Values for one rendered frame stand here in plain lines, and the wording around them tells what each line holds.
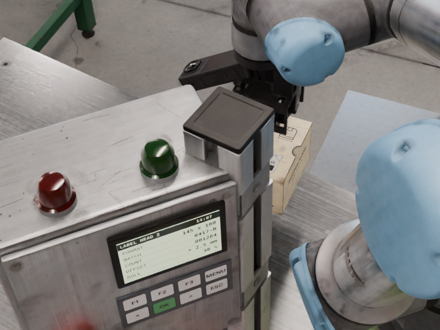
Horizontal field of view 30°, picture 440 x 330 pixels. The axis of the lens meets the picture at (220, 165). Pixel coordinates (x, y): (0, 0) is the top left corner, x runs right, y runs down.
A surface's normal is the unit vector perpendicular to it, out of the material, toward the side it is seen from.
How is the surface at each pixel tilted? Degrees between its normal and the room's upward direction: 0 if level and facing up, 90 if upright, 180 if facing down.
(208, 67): 32
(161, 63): 0
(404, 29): 90
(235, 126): 0
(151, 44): 0
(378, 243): 87
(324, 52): 90
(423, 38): 90
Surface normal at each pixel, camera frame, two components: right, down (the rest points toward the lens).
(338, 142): -0.04, -0.66
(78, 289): 0.37, 0.69
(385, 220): -0.93, 0.27
